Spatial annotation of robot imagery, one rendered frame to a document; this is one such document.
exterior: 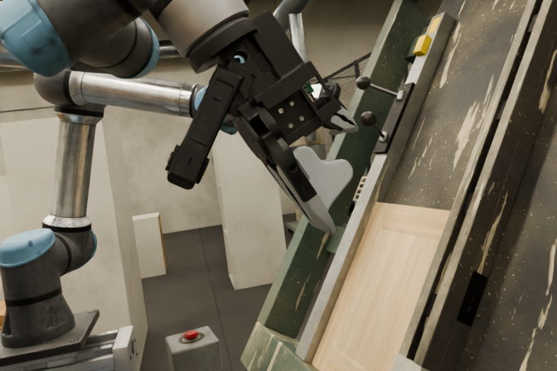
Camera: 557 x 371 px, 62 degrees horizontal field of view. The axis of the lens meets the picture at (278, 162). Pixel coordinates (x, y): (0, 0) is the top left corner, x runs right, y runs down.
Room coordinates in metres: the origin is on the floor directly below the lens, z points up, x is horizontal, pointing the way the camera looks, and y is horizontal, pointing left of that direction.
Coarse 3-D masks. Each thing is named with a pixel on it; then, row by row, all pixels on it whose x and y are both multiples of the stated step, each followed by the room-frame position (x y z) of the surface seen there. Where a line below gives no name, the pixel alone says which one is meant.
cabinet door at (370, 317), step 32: (384, 224) 1.06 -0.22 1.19; (416, 224) 0.96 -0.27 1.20; (384, 256) 1.01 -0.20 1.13; (416, 256) 0.92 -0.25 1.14; (352, 288) 1.05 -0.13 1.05; (384, 288) 0.96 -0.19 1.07; (416, 288) 0.88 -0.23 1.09; (352, 320) 1.00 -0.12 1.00; (384, 320) 0.91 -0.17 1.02; (320, 352) 1.04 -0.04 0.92; (352, 352) 0.95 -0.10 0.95; (384, 352) 0.87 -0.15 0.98
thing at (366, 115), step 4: (368, 112) 1.09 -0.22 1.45; (364, 116) 1.09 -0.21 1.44; (368, 116) 1.09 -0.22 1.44; (372, 116) 1.09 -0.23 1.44; (364, 120) 1.09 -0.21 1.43; (368, 120) 1.08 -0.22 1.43; (372, 120) 1.09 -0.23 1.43; (364, 124) 1.10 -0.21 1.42; (368, 124) 1.09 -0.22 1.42; (372, 124) 1.09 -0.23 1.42; (376, 128) 1.13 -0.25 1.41; (380, 132) 1.15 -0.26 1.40; (384, 132) 1.17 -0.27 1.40; (380, 136) 1.16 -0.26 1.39; (384, 136) 1.17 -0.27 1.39; (380, 140) 1.17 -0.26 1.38; (384, 140) 1.17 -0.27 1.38
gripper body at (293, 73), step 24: (240, 24) 0.41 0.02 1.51; (264, 24) 0.42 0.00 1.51; (216, 48) 0.40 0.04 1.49; (240, 48) 0.42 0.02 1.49; (264, 48) 0.42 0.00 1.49; (288, 48) 0.43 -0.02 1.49; (240, 72) 0.42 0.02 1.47; (264, 72) 0.43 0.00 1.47; (288, 72) 0.43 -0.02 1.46; (312, 72) 0.41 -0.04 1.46; (240, 96) 0.42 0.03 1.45; (264, 96) 0.40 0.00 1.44; (288, 96) 0.41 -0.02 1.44; (312, 96) 0.46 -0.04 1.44; (240, 120) 0.41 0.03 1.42; (264, 120) 0.41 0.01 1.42; (288, 120) 0.42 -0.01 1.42; (312, 120) 0.42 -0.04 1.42; (288, 144) 0.42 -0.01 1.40
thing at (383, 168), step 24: (432, 48) 1.22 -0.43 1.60; (432, 72) 1.21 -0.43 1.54; (408, 120) 1.18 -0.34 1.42; (384, 168) 1.15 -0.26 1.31; (384, 192) 1.14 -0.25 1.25; (360, 216) 1.12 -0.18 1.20; (360, 240) 1.11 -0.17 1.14; (336, 264) 1.11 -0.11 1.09; (336, 288) 1.08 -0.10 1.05; (312, 312) 1.10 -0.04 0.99; (312, 336) 1.05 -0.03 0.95
